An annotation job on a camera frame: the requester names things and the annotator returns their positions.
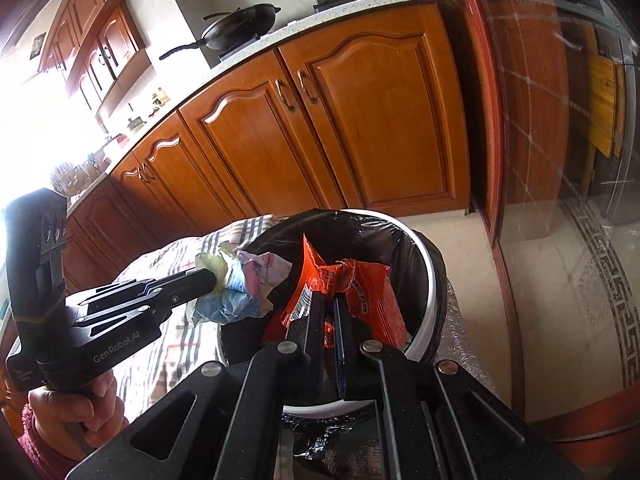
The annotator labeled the wooden kitchen cabinet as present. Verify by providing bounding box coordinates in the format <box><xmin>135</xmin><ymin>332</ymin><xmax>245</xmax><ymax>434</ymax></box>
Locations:
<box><xmin>60</xmin><ymin>2</ymin><xmax>474</xmax><ymax>292</ymax></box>
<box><xmin>37</xmin><ymin>0</ymin><xmax>154</xmax><ymax>122</ymax></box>

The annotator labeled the wooden upper kitchen cabinet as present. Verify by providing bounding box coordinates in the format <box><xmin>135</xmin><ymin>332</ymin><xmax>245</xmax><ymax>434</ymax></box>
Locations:
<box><xmin>37</xmin><ymin>0</ymin><xmax>154</xmax><ymax>122</ymax></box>

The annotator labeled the large wooden cabinet door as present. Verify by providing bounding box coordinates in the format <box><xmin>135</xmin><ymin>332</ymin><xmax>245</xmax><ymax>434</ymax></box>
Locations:
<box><xmin>277</xmin><ymin>2</ymin><xmax>474</xmax><ymax>217</ymax></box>

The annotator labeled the white round trash bin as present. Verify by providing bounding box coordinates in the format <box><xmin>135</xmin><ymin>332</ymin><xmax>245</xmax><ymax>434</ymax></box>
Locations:
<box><xmin>215</xmin><ymin>208</ymin><xmax>437</xmax><ymax>417</ymax></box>

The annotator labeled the metal cabinet door handle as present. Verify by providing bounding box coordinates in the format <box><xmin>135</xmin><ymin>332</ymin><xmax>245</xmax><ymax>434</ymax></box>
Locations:
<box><xmin>275</xmin><ymin>79</ymin><xmax>297</xmax><ymax>113</ymax></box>
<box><xmin>296</xmin><ymin>70</ymin><xmax>318</xmax><ymax>106</ymax></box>

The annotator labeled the arched wooden cabinet door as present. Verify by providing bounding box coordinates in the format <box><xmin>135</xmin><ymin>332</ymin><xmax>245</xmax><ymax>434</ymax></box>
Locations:
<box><xmin>179</xmin><ymin>50</ymin><xmax>347</xmax><ymax>222</ymax></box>

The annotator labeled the narrow wooden cabinet door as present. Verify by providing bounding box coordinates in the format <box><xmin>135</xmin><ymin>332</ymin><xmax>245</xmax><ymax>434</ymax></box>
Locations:
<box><xmin>131</xmin><ymin>112</ymin><xmax>262</xmax><ymax>232</ymax></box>
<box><xmin>107</xmin><ymin>152</ymin><xmax>202</xmax><ymax>242</ymax></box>

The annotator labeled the white bin with black liner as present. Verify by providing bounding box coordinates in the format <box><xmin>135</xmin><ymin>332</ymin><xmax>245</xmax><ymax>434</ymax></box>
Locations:
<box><xmin>220</xmin><ymin>208</ymin><xmax>447</xmax><ymax>462</ymax></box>

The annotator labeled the person's left hand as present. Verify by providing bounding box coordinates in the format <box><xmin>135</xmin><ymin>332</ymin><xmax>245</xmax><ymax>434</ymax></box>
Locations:
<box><xmin>27</xmin><ymin>374</ymin><xmax>129</xmax><ymax>450</ymax></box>

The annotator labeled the black induction cooker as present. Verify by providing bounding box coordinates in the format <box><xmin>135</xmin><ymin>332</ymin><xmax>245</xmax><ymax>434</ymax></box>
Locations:
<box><xmin>312</xmin><ymin>0</ymin><xmax>375</xmax><ymax>14</ymax></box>

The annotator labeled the round glass table red rim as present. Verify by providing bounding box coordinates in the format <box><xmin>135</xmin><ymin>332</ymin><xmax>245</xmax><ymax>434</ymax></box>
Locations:
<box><xmin>465</xmin><ymin>0</ymin><xmax>640</xmax><ymax>472</ymax></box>

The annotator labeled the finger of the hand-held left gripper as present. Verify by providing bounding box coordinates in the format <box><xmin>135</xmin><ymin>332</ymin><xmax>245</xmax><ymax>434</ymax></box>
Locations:
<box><xmin>75</xmin><ymin>280</ymin><xmax>224</xmax><ymax>329</ymax></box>
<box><xmin>67</xmin><ymin>267</ymin><xmax>219</xmax><ymax>312</ymax></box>

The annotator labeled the black wok with handle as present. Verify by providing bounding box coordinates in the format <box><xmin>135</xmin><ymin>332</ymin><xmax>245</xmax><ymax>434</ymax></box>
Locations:
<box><xmin>159</xmin><ymin>3</ymin><xmax>281</xmax><ymax>61</ymax></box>

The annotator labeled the utensil holder with chopsticks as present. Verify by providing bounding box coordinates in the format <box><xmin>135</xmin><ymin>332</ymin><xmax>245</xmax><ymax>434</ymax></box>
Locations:
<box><xmin>50</xmin><ymin>160</ymin><xmax>92</xmax><ymax>197</ymax></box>

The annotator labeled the wooden lower kitchen cabinet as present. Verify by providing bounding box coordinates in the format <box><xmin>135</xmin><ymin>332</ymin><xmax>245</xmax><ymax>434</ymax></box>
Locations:
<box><xmin>60</xmin><ymin>2</ymin><xmax>474</xmax><ymax>292</ymax></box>

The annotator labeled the plaid checked cloth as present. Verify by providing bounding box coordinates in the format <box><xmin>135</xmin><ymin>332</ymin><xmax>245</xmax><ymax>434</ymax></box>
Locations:
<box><xmin>112</xmin><ymin>214</ymin><xmax>281</xmax><ymax>413</ymax></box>

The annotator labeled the black gas stove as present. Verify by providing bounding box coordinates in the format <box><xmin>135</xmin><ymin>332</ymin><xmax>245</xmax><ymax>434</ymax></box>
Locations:
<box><xmin>217</xmin><ymin>34</ymin><xmax>262</xmax><ymax>62</ymax></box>

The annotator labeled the light wooden chair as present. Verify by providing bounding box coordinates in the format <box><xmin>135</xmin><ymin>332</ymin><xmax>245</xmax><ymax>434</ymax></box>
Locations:
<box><xmin>582</xmin><ymin>50</ymin><xmax>627</xmax><ymax>182</ymax></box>

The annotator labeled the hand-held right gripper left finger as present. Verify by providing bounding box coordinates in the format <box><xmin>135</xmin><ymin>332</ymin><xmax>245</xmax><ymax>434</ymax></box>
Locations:
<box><xmin>65</xmin><ymin>292</ymin><xmax>332</xmax><ymax>480</ymax></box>

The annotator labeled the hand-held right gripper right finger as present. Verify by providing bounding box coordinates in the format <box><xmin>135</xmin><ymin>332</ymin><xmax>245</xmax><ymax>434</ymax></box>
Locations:
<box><xmin>334</xmin><ymin>295</ymin><xmax>586</xmax><ymax>480</ymax></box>

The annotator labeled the pastel plastic wrapper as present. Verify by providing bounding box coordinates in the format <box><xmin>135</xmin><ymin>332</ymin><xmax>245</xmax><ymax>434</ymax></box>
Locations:
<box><xmin>187</xmin><ymin>242</ymin><xmax>294</xmax><ymax>327</ymax></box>

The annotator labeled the person's left forearm pink sleeve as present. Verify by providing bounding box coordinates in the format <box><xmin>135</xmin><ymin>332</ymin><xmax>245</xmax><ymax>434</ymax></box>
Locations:
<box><xmin>17</xmin><ymin>405</ymin><xmax>77</xmax><ymax>480</ymax></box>

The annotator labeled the orange red snack wrapper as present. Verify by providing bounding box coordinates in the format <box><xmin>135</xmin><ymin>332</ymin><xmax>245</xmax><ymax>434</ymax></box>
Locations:
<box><xmin>262</xmin><ymin>232</ymin><xmax>409</xmax><ymax>350</ymax></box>

